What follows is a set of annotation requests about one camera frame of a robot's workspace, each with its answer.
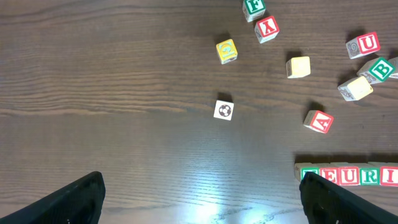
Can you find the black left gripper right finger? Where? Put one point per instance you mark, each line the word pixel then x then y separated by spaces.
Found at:
pixel 327 203

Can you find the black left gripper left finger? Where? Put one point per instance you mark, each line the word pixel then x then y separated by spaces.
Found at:
pixel 78 202

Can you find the red E wooden block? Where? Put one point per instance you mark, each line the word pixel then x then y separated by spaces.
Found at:
pixel 329 172

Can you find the red u block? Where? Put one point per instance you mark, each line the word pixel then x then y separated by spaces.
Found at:
pixel 348 174
pixel 363 45

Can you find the green N wooden block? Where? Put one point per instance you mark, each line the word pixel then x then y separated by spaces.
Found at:
pixel 300 169

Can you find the green R wooden block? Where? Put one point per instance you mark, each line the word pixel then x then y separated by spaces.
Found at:
pixel 368 174

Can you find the red I block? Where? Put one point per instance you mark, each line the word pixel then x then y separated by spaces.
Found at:
pixel 388 173

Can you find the red A wooden block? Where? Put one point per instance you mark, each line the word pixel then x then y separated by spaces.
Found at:
pixel 318 121

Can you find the yellow acorn wooden block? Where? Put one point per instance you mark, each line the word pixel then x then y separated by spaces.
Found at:
pixel 355 89

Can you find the soccer ball O wooden block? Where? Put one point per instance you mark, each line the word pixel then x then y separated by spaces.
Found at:
pixel 223 110

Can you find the yellow O wooden block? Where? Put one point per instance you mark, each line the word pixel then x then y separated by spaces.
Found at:
pixel 298 67

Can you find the green B wooden block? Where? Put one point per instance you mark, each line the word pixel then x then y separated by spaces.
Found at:
pixel 376 71

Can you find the yellow block beside B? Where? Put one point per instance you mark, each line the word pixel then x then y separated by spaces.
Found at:
pixel 394 62

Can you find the yellow G wooden block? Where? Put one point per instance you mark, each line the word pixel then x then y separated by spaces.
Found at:
pixel 227 51

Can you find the red X wooden block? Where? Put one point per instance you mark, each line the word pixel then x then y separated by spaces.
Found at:
pixel 266 29

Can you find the green F wooden block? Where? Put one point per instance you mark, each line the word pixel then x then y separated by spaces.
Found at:
pixel 253 9

